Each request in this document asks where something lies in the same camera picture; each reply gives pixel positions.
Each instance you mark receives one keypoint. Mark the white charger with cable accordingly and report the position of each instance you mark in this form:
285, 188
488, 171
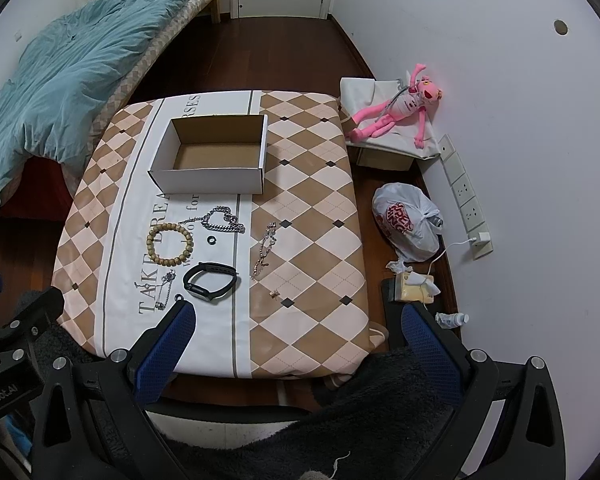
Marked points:
478, 240

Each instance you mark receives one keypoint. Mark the wall socket strip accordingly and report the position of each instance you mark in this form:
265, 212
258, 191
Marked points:
464, 194

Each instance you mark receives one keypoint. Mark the white cardboard box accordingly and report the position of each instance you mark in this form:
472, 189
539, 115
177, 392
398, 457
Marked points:
215, 154

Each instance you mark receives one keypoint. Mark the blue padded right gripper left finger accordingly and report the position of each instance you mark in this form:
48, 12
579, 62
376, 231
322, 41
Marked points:
152, 359

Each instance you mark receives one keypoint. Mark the dark fuzzy chair cushion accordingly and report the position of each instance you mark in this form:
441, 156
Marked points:
378, 425

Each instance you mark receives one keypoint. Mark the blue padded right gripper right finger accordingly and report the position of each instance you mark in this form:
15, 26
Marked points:
459, 376

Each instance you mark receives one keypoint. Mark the teal blue duvet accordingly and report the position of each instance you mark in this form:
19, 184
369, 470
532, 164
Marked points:
35, 108

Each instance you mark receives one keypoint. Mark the checkered beige tablecloth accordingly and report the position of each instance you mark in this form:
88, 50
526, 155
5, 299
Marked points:
126, 245

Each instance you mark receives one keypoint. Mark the yellow tissue pack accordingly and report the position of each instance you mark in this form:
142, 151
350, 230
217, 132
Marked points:
409, 285

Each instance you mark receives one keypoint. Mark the small white bottle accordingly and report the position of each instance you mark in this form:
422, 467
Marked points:
451, 321

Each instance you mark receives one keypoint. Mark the white plastic shopping bag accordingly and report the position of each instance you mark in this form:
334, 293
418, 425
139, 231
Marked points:
409, 220

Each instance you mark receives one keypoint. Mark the pink panther plush toy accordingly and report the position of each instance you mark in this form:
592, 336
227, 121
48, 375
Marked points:
374, 121

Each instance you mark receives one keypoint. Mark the black smart band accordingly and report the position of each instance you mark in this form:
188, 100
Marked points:
210, 281

